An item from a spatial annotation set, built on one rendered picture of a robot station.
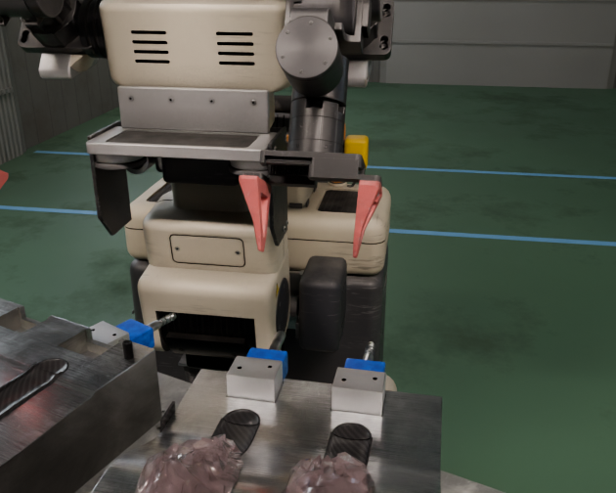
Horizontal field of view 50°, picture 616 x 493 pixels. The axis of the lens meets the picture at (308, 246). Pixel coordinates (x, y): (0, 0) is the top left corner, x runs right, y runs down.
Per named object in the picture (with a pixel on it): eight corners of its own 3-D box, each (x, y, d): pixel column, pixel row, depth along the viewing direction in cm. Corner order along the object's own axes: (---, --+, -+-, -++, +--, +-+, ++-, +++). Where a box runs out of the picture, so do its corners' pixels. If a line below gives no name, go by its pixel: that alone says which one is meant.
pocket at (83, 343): (93, 355, 76) (89, 327, 74) (128, 368, 73) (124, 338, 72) (62, 375, 72) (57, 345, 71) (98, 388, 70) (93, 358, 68)
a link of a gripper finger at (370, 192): (374, 257, 64) (381, 160, 64) (301, 252, 65) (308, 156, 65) (377, 260, 70) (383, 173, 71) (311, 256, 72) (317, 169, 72)
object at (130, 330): (163, 327, 92) (159, 291, 90) (189, 337, 90) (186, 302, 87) (83, 370, 82) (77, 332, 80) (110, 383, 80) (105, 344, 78)
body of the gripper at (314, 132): (360, 172, 65) (366, 97, 65) (257, 167, 66) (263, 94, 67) (364, 183, 71) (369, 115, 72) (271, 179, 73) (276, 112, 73)
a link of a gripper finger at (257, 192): (303, 252, 65) (310, 156, 65) (231, 247, 66) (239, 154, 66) (312, 256, 72) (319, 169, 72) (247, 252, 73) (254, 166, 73)
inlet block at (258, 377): (261, 351, 81) (260, 312, 79) (301, 356, 80) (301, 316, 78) (228, 418, 69) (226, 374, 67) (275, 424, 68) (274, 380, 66)
